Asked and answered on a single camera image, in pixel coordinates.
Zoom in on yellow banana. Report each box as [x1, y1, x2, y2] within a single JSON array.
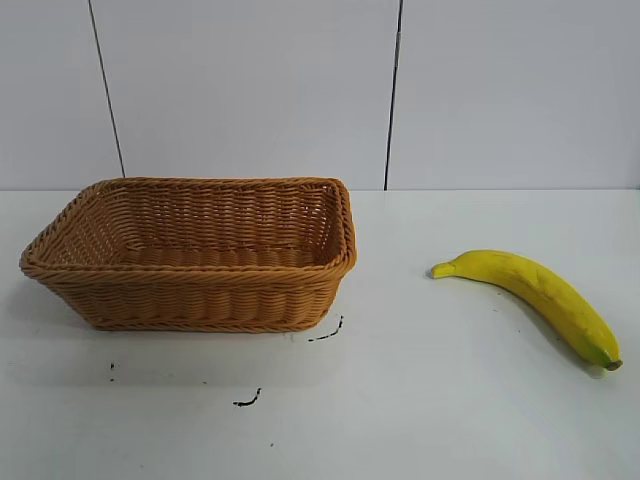
[[430, 249, 624, 372]]

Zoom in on woven tan wicker basket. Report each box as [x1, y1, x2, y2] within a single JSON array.
[[19, 175, 359, 333]]

